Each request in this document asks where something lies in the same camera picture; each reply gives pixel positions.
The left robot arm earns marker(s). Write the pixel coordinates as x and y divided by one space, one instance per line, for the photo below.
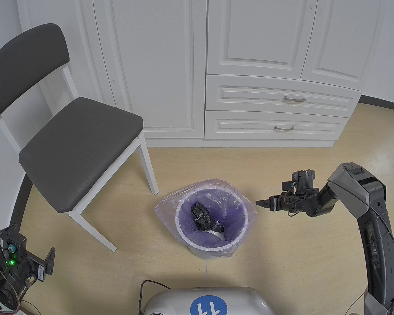
3 284

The white trash bin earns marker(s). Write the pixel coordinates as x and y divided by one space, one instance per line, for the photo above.
210 250

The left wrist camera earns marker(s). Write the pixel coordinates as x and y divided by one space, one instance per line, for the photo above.
13 241

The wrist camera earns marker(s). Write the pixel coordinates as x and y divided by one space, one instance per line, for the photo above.
13 241
287 185

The black and white wrapper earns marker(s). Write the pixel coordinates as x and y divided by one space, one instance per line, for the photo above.
202 218

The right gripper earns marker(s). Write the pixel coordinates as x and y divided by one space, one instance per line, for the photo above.
282 202

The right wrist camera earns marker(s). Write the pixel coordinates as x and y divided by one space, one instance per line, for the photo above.
287 185

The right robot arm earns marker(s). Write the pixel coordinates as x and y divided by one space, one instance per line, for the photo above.
361 189

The white chair dark grey pads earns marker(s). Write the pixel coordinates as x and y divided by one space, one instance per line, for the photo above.
85 133

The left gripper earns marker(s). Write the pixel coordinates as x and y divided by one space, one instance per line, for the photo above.
41 272

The purple plastic bag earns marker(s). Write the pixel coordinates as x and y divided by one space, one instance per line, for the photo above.
165 208

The white wardrobe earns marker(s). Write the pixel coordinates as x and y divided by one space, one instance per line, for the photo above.
256 28

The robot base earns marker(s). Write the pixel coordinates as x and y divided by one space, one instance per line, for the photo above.
243 302

